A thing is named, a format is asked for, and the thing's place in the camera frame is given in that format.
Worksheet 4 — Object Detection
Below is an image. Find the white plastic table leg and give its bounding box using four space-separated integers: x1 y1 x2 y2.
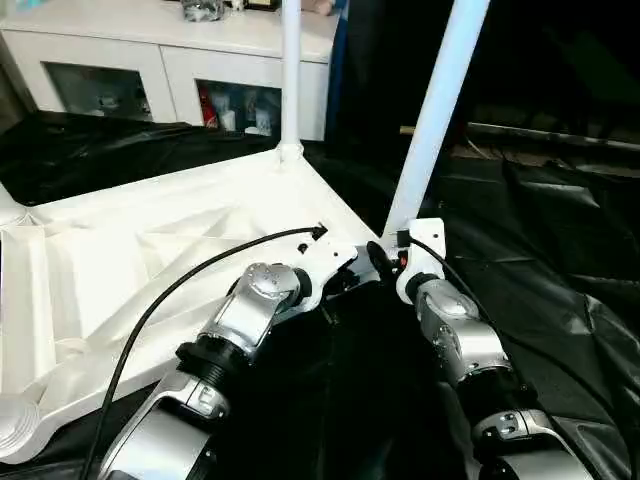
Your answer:
383 0 492 247
0 183 28 229
0 394 44 464
279 0 305 167

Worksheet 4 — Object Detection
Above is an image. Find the white plastic table top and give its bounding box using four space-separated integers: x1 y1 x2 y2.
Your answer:
0 148 401 467

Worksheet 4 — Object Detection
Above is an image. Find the black plastic mat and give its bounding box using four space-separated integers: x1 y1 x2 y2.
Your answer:
0 108 640 480

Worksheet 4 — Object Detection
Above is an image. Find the black low bench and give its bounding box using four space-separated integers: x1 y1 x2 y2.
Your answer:
470 120 640 153

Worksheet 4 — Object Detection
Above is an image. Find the small red bottle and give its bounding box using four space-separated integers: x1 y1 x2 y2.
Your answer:
198 85 214 126

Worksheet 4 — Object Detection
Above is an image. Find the white glass-door cabinet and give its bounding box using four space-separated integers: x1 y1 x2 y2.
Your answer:
0 0 343 141

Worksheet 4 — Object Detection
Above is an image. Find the grey curtain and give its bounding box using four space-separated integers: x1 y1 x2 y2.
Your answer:
0 50 33 129

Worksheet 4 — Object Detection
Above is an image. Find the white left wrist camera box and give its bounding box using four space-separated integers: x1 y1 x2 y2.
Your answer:
295 235 359 301

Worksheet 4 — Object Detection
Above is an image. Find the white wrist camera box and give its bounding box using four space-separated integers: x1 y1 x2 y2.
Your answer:
295 235 359 301
395 218 447 306

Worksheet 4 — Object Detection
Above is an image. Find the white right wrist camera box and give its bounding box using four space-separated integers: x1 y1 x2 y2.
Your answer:
395 218 447 306

